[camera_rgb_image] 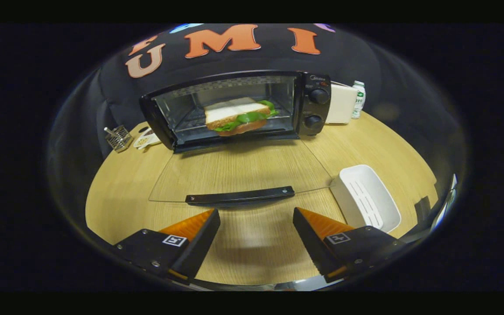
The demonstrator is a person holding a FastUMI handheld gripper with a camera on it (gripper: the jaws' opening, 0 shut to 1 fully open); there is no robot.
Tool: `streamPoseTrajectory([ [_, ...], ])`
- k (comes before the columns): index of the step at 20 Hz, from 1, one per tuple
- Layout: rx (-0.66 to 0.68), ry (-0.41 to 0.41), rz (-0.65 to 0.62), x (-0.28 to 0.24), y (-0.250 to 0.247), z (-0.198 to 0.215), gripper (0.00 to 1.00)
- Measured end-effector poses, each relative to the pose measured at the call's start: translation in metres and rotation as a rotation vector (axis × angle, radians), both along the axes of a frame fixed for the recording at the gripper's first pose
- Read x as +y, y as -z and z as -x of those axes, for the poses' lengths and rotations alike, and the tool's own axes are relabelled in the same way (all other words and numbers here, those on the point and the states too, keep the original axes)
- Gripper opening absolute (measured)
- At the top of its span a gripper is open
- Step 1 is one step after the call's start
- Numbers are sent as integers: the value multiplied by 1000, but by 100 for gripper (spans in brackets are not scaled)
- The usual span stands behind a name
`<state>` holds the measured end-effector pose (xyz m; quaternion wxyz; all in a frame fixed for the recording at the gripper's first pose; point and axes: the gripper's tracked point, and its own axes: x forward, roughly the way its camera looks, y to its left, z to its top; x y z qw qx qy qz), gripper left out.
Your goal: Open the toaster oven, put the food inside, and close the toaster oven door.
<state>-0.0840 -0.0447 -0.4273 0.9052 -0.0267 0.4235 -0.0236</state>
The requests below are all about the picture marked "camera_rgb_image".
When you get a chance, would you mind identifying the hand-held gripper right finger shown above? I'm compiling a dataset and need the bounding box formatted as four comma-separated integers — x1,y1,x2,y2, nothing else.
292,207,406,284

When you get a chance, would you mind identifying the white green-label bottle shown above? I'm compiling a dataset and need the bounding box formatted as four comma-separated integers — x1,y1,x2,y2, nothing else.
352,80,366,119

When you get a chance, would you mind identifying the lettuce sandwich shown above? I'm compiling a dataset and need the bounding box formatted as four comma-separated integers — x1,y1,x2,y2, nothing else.
204,97,280,137

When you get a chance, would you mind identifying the metal wire rack tool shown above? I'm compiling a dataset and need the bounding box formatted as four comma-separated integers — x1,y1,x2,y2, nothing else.
104,125,134,153

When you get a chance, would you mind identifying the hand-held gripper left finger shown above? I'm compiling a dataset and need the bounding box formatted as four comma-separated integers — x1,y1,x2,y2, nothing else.
113,209,221,281

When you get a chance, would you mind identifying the small white dish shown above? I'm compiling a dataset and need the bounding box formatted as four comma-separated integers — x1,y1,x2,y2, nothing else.
133,127,162,151

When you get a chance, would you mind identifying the white plastic tray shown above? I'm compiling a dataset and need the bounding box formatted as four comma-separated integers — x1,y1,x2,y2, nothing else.
330,164,402,234

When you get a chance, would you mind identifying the white pop-up toaster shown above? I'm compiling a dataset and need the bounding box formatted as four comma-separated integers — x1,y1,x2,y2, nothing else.
325,83,358,125

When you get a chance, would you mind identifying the black toaster oven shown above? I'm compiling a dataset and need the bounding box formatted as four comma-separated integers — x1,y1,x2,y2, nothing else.
139,70,332,207

